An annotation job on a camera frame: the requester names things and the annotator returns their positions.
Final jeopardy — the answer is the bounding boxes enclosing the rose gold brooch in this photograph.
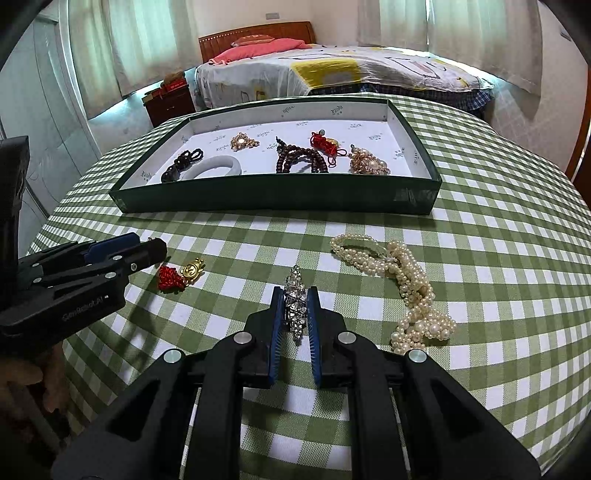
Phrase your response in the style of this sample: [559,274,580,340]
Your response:
[230,132,261,153]

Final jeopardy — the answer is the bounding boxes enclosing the white sheer curtain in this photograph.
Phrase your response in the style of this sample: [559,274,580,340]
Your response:
[107,0,186,95]
[68,0,116,120]
[427,0,544,92]
[357,0,431,52]

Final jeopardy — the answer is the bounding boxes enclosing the dark red wooden bead bracelet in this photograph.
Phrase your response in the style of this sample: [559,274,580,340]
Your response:
[275,137,331,175]

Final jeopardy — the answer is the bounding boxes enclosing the dark green tray box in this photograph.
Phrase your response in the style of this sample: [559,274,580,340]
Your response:
[110,96,443,217]

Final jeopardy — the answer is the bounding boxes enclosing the black bead bracelet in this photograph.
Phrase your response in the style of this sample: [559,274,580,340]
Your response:
[161,148,204,184]

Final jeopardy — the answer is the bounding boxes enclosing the dark wooden nightstand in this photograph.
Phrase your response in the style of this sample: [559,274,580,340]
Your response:
[145,85,197,128]

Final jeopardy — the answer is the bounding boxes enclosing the wooden headboard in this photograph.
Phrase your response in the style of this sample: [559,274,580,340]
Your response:
[198,21,317,64]

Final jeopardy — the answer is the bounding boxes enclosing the pearl necklace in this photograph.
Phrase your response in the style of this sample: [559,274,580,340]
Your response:
[331,233,458,355]

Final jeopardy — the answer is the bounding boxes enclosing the red knot gold charm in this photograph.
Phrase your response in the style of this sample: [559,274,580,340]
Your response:
[157,258,206,293]

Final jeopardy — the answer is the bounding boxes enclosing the glass sliding wardrobe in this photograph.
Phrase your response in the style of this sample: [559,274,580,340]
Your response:
[0,18,101,219]

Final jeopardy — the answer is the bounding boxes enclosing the pearl flower brooch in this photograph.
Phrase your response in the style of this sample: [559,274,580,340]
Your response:
[348,145,391,176]

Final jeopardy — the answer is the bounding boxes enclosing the pink pillow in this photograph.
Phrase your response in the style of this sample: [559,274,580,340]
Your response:
[207,38,320,66]

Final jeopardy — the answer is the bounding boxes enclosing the brown wooden door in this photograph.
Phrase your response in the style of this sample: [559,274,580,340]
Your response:
[565,90,591,186]

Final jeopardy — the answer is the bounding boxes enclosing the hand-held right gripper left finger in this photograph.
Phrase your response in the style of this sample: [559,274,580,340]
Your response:
[51,285,284,480]

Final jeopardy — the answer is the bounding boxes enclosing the rhinestone hair clip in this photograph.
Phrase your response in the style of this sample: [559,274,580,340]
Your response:
[283,265,308,343]

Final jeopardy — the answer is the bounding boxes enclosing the red cord gold pendant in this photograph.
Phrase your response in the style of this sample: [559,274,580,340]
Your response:
[310,130,348,168]

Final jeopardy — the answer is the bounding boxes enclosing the red boxes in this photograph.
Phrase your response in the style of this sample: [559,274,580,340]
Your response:
[143,71,190,103]

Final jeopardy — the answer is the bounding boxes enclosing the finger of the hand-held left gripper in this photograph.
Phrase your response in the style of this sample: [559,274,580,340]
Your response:
[37,237,168,294]
[18,233,142,283]

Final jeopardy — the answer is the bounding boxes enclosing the white jade bangle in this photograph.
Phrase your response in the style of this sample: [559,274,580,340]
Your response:
[177,155,243,182]

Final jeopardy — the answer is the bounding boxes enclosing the bed with patterned sheet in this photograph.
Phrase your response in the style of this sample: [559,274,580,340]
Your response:
[194,43,496,121]

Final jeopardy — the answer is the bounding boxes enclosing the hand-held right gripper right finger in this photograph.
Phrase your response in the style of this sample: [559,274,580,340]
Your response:
[306,285,541,480]

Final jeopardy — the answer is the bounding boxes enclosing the person's left hand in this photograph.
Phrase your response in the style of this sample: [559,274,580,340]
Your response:
[0,344,71,416]

